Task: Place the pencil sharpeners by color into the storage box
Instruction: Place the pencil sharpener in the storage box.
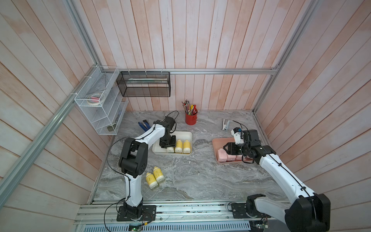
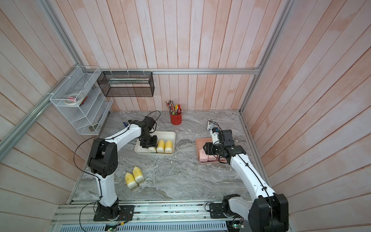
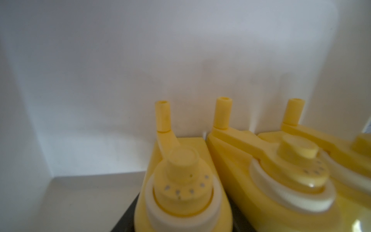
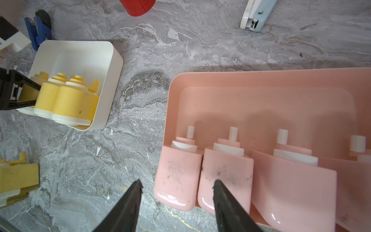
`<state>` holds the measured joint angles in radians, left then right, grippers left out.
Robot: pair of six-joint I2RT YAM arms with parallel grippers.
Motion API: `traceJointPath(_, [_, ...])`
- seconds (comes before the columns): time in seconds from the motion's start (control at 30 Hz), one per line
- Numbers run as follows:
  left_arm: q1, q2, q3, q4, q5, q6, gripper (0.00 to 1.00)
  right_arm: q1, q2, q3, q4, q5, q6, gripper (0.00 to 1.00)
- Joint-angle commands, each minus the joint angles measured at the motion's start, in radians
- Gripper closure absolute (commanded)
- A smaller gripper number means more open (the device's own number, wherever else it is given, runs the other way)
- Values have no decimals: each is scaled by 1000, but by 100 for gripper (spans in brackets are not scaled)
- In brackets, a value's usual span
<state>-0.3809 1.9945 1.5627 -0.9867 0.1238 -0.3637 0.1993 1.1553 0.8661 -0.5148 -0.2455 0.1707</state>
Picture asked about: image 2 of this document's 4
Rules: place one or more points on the white storage tray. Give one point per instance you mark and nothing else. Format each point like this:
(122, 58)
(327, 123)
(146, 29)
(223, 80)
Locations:
(161, 135)

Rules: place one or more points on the red pen cup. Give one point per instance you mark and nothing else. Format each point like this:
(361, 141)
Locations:
(176, 119)

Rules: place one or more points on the pink storage tray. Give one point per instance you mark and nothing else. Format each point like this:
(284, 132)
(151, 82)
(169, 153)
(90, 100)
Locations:
(200, 145)

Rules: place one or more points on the pens and pencils bunch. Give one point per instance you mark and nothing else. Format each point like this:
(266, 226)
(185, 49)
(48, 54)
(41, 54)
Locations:
(175, 109)

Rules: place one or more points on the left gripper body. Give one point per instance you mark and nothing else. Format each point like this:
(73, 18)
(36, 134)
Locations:
(148, 140)

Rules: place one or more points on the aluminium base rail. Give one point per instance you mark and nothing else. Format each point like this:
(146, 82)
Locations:
(149, 215)

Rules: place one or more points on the pink pencil sharpener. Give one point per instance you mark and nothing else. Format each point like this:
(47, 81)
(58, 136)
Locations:
(202, 156)
(212, 158)

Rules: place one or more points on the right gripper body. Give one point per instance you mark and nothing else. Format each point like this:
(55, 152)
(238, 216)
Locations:
(215, 149)

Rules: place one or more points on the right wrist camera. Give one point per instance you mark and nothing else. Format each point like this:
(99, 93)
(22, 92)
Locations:
(214, 132)

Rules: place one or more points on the red handled tool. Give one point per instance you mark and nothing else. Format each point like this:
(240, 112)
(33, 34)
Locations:
(82, 102)

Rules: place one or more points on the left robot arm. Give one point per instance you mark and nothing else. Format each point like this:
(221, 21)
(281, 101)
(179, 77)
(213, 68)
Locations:
(103, 162)

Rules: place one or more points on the tape roll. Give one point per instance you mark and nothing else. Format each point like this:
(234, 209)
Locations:
(73, 99)

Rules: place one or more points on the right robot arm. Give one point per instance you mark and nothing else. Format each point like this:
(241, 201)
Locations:
(268, 211)

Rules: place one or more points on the white wire wall shelf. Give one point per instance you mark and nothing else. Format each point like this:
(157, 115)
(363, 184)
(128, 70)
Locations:
(95, 110)

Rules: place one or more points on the yellow pencil sharpener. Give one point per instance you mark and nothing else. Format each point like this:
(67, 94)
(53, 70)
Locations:
(152, 150)
(169, 147)
(160, 147)
(138, 175)
(130, 181)

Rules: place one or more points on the black mesh wall basket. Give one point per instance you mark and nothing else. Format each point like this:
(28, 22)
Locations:
(126, 84)

